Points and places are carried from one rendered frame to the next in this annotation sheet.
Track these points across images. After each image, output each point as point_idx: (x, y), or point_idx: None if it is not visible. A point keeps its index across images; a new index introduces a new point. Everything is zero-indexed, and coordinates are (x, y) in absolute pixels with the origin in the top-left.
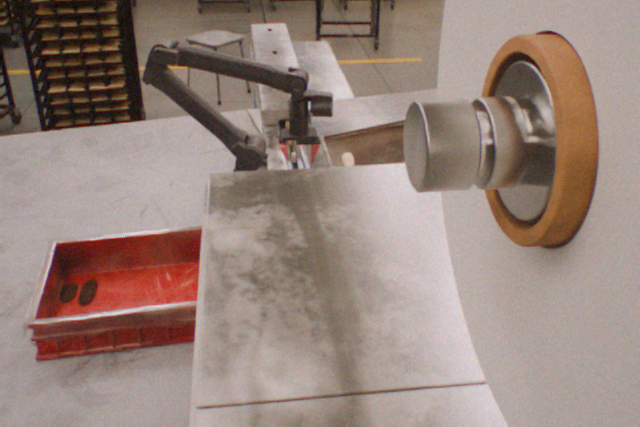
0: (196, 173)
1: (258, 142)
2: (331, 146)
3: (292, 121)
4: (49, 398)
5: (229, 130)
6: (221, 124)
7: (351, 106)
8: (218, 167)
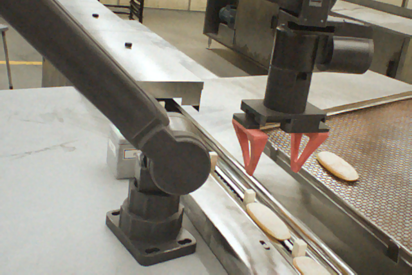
0: (21, 197)
1: (191, 127)
2: (277, 140)
3: (284, 80)
4: None
5: (139, 96)
6: (121, 81)
7: (224, 87)
8: (64, 182)
